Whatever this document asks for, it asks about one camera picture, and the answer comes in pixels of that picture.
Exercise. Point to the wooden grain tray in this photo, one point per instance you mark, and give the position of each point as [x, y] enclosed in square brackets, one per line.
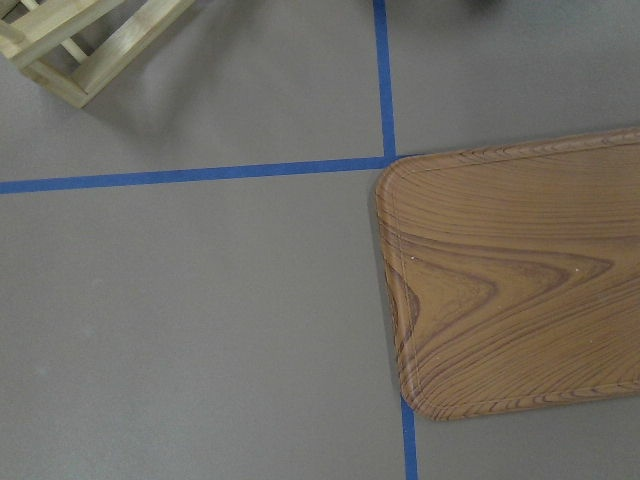
[513, 274]

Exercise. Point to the light wooden rack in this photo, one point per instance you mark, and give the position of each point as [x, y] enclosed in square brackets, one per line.
[38, 39]

